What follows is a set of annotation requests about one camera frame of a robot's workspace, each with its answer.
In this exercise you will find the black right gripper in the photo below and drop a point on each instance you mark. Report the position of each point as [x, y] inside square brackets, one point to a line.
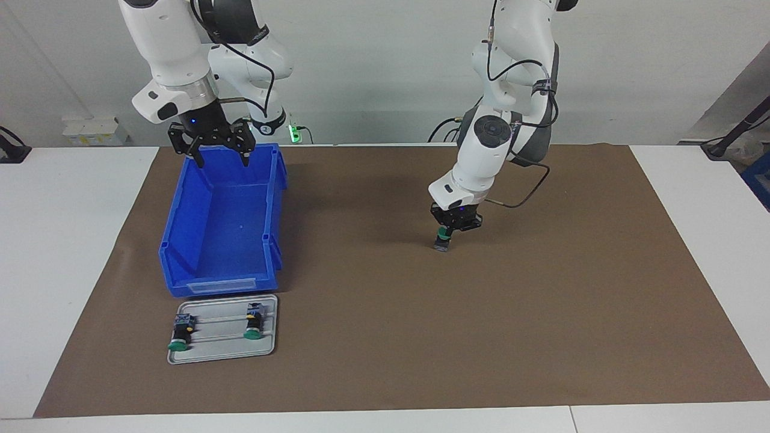
[204, 120]

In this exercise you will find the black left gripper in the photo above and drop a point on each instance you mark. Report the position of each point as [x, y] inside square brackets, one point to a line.
[457, 214]

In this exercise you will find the green push button switch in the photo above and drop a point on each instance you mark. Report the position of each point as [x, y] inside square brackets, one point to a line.
[180, 331]
[441, 245]
[254, 322]

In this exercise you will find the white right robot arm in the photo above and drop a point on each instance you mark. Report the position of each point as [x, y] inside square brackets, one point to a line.
[174, 54]

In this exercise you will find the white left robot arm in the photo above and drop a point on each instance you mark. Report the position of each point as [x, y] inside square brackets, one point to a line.
[487, 156]

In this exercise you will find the blue plastic storage bin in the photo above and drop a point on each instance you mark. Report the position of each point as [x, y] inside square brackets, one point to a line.
[228, 228]

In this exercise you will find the brown paper table mat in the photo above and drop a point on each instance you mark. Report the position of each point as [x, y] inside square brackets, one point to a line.
[421, 337]

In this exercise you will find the white box with yellow labels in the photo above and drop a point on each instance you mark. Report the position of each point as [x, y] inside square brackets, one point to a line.
[90, 132]

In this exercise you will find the black clamp stand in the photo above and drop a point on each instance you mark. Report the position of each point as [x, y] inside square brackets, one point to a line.
[12, 153]

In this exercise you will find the silver metal tray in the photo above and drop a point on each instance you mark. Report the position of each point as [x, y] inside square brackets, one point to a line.
[219, 346]

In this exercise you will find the black pole stand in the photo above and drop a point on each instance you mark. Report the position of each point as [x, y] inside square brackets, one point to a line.
[716, 149]

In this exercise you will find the blue crate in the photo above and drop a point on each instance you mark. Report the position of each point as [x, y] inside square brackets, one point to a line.
[761, 180]

